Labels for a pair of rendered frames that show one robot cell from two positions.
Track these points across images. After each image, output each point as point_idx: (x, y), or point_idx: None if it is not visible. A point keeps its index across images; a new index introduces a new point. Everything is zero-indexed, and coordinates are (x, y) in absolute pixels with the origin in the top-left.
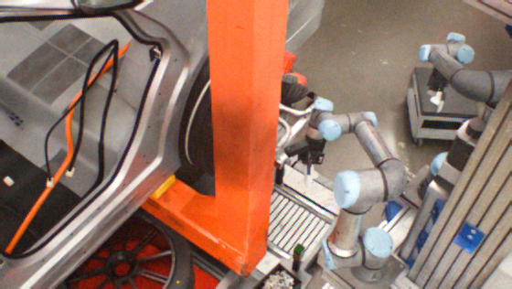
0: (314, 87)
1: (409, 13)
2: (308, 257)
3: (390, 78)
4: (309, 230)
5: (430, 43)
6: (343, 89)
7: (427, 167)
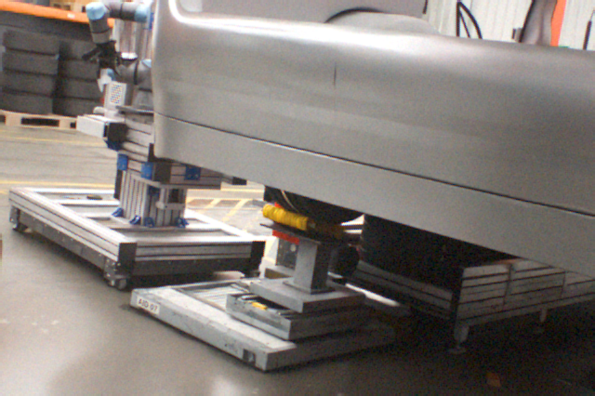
0: (94, 393)
1: None
2: (223, 282)
3: None
4: (211, 294)
5: None
6: (33, 380)
7: (140, 110)
